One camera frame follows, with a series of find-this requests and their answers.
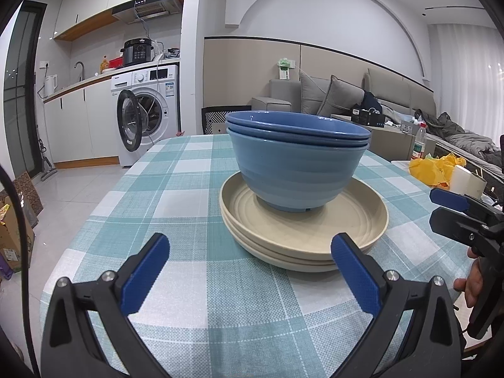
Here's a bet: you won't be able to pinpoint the grey drawer cabinet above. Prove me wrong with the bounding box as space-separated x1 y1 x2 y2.
330 113 436 162

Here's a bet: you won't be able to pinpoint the person's right hand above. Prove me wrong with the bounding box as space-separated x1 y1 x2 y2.
453 247 484 308

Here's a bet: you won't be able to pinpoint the white kitchen cabinets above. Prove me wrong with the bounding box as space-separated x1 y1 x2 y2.
53 0 186 42
43 76 121 166

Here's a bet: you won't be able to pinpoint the white upper kitchen cabinets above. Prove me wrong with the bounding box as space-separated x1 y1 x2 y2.
53 0 186 42

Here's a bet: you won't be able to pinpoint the upright vacuum cleaner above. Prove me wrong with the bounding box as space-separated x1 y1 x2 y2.
37 137 58 182

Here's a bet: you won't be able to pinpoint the yellow plastic bag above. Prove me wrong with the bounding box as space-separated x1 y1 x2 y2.
408 154 467 188

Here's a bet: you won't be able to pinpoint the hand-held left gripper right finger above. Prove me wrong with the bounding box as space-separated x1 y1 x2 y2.
331 233 461 378

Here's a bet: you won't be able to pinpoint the white washing machine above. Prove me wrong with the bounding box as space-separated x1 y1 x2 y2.
110 64 180 168

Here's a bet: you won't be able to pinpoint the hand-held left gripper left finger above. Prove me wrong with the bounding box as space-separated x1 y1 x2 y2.
41 233 174 378

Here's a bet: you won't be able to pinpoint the range hood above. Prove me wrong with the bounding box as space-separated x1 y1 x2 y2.
111 0 185 25

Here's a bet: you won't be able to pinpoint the brown cardboard box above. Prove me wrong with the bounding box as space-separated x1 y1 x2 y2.
0 204 36 272

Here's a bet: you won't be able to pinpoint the patterned brown box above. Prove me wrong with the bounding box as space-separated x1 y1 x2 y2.
11 171 44 229

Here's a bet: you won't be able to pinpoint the white curtain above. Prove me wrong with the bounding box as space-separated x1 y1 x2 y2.
427 23 504 139

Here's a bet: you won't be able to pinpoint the dark grey jacket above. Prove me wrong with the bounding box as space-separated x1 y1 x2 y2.
417 109 466 139

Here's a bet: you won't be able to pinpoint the dark blue bag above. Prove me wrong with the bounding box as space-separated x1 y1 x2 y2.
361 90 385 115

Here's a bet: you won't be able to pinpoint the dark glass door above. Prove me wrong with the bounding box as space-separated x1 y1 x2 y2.
3 2 47 176

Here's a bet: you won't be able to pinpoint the black box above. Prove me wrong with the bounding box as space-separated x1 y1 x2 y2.
350 104 385 126

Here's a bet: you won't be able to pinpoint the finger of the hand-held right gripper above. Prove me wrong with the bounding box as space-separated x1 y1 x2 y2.
431 209 493 258
430 188 504 225

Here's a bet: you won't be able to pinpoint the green white wall panel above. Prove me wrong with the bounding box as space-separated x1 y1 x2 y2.
277 58 297 81

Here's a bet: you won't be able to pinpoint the grey duvet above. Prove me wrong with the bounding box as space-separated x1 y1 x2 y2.
448 131 504 166

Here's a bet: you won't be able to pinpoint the white electric kettle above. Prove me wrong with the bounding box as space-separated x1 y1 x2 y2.
42 73 59 97

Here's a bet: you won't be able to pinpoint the grey sofa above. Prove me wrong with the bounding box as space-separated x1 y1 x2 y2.
251 66 438 135

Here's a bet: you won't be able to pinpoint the black pressure cooker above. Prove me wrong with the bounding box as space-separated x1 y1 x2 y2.
120 38 154 68

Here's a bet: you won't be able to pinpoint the blue ribbed bowl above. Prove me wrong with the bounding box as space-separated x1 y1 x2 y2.
227 128 370 212
226 111 372 139
226 122 372 149

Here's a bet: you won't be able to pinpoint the white lower kitchen cabinets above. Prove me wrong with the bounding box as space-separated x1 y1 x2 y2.
43 76 121 166

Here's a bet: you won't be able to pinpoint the clear water bottle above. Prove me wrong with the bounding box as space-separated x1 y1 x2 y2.
412 122 428 162

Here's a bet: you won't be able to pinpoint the grey cushion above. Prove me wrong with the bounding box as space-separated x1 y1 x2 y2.
298 70 332 116
317 74 365 118

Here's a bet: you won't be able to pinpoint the black cable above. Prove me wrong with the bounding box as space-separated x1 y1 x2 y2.
0 163 34 378

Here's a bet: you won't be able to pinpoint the beige mug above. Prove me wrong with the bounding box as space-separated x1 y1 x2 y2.
468 173 487 202

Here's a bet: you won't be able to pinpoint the beige round plate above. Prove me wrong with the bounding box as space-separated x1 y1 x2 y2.
232 236 379 273
219 171 390 261
225 220 387 268

